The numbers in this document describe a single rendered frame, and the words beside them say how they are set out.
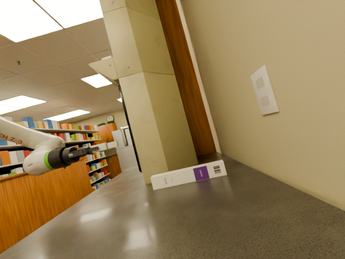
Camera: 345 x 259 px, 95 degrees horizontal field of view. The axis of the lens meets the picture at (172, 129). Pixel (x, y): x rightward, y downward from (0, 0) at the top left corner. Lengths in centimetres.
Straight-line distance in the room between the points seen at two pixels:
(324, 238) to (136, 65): 72
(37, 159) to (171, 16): 112
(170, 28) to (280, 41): 93
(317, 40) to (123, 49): 66
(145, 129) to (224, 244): 51
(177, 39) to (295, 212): 110
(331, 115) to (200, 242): 28
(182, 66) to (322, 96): 89
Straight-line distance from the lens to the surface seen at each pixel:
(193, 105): 106
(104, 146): 73
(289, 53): 39
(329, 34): 34
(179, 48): 118
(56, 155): 87
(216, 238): 30
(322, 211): 36
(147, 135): 68
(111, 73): 78
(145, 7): 98
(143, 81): 72
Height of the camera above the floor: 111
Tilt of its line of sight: 2 degrees up
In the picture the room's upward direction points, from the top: 15 degrees counter-clockwise
